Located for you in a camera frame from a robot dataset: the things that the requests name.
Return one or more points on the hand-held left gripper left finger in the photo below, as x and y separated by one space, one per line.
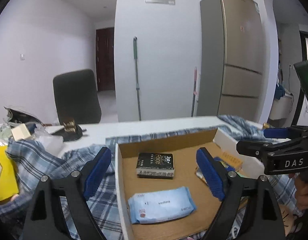
97 173

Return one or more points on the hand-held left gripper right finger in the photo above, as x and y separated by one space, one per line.
211 176

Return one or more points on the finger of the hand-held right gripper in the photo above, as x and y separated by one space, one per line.
276 132
251 148

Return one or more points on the shallow cardboard box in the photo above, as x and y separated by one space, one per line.
169 187

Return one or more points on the black tissue pack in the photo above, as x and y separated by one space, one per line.
155 166

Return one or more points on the light blue wet wipes pack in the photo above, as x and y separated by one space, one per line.
161 205

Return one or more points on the person's right hand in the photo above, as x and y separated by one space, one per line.
304 196

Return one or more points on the gold foil pack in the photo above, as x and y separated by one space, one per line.
266 125

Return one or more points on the gold cigarette box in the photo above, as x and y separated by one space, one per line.
229 162

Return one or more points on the white cabinet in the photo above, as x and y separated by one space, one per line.
281 107

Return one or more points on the blue plaid cloth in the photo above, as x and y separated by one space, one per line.
58 165

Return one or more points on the hanging blue cloth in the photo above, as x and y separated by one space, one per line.
281 92

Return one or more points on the black round dish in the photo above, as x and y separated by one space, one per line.
69 135

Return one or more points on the small gold-brown object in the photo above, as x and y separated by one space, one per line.
69 125

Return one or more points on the clear plastic bag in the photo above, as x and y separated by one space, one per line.
47 141

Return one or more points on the dark grey chair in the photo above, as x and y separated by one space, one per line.
77 97

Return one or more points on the gold refrigerator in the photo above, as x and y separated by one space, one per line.
236 60

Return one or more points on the beige small box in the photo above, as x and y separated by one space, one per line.
21 132

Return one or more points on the yellow packet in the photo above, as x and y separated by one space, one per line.
5 175

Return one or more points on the dark wooden door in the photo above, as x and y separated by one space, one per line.
105 60

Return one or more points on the white wall switch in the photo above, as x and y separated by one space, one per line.
22 56

